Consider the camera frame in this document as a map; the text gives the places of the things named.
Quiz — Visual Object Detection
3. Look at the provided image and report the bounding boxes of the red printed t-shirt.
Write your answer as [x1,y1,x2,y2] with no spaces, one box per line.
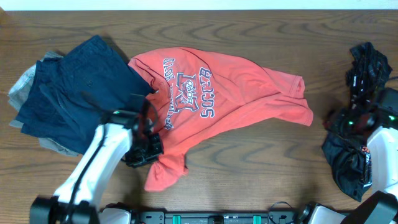
[129,47,313,192]

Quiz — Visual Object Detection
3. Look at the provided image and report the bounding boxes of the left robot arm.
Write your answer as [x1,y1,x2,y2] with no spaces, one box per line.
[29,106,163,224]

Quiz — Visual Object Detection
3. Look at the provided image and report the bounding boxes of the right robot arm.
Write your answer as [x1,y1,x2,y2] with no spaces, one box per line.
[296,88,397,224]

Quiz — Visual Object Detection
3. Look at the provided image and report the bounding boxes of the black patterned garment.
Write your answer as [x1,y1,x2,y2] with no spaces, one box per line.
[322,42,397,202]

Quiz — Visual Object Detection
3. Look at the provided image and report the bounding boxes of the navy blue folded shorts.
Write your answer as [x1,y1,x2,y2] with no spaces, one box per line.
[16,35,154,154]

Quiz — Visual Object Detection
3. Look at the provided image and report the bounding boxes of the left black cable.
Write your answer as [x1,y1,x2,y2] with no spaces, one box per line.
[63,90,109,224]

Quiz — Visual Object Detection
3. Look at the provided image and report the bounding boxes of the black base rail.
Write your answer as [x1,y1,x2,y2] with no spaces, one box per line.
[99,203,312,224]

